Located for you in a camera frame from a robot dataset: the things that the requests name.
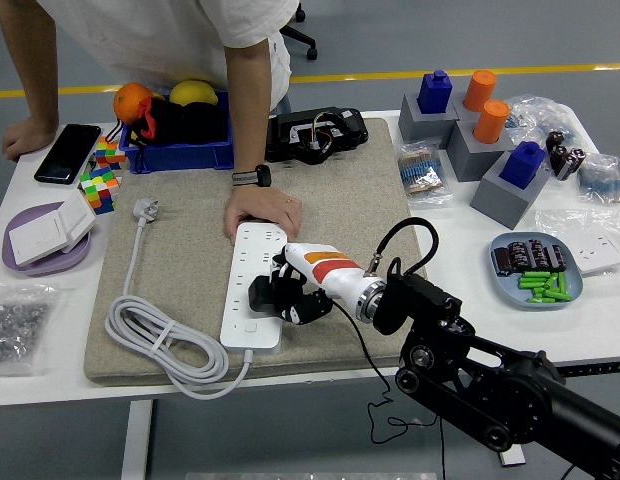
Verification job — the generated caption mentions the person's left hand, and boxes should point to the person's left hand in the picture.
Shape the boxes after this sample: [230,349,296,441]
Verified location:
[223,183,304,246]

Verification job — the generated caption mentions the person's right hand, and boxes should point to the person's right hand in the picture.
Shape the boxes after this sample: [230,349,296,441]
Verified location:
[2,117,59,163]

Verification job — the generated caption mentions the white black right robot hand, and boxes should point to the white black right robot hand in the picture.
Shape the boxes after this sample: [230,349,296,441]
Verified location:
[266,242,380,326]

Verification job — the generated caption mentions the white power strip with cable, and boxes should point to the white power strip with cable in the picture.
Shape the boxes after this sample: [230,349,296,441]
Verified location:
[104,198,290,400]

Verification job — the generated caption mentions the black plug with cord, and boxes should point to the black plug with cord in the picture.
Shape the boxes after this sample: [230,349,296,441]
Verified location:
[248,274,446,480]

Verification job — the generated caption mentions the black wristwatch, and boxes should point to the black wristwatch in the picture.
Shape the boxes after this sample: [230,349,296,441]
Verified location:
[231,163,273,189]

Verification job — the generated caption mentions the black smartphone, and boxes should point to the black smartphone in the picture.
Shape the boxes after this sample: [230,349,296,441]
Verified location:
[33,123,103,185]

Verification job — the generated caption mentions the grey-brown mat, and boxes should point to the grey-brown mat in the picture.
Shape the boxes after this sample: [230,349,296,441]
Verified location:
[83,117,444,387]

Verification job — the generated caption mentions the colourful puzzle cube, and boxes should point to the colourful puzzle cube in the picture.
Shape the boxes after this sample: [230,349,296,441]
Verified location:
[95,135,127,171]
[78,166,120,216]

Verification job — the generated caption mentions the blue plastic bin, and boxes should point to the blue plastic bin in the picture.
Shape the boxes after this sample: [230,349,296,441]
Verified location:
[120,91,238,175]

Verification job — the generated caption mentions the orange fruit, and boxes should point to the orange fruit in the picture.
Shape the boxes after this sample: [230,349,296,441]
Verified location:
[113,82,155,125]

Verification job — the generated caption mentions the yellow lemon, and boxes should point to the yellow lemon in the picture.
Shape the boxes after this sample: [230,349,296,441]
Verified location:
[168,79,220,107]

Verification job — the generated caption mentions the purple plate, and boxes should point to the purple plate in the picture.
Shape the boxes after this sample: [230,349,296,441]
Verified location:
[2,202,94,278]

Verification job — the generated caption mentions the dark brown capacitor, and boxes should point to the dark brown capacitor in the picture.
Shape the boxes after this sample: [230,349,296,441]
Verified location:
[508,242,530,274]
[527,239,550,271]
[547,244,569,274]
[493,248,514,277]

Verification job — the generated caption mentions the black office chair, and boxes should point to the black office chair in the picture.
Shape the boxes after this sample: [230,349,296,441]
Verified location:
[279,2,320,62]

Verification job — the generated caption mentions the grey block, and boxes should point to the grey block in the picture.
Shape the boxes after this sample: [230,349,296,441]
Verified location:
[445,119,517,184]
[452,92,491,124]
[398,93,461,150]
[470,149,552,232]

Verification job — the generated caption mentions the blue-grey plate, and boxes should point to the blue-grey plate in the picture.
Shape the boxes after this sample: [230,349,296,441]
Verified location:
[490,231,585,312]

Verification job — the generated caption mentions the clear bag of metal nuts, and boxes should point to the clear bag of metal nuts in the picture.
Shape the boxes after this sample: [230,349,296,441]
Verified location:
[0,282,59,377]

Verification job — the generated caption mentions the blue square peg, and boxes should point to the blue square peg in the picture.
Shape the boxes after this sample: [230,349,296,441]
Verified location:
[498,141,548,191]
[417,69,454,115]

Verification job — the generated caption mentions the clear plastic bag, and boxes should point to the clear plastic bag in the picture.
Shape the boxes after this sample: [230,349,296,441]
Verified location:
[533,205,620,279]

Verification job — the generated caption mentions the orange cylinder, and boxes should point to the orange cylinder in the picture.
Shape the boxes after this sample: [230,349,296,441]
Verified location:
[462,69,499,114]
[473,99,513,145]

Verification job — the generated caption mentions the white table leg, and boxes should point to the white table leg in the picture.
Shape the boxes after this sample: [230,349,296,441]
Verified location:
[120,399,154,480]
[492,444,527,467]

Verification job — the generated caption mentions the clear bag of components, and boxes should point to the clear bag of components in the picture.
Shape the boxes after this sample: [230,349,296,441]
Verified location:
[504,94,589,151]

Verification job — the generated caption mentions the black table control panel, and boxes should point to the black table control panel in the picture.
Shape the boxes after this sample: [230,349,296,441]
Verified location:
[564,360,620,377]

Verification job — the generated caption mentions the clear bag of blue resistors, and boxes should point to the clear bag of blue resistors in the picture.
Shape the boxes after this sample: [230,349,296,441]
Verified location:
[577,153,620,206]

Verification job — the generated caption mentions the white wall switch panel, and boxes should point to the white wall switch panel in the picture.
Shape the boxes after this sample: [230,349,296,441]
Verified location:
[57,189,99,254]
[8,209,71,267]

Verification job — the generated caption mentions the black red drawstring pouch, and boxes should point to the black red drawstring pouch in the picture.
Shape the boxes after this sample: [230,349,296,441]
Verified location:
[109,96,230,171]

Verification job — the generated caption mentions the black electronic device with wires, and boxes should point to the black electronic device with wires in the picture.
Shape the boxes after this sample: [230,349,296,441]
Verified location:
[264,106,370,165]

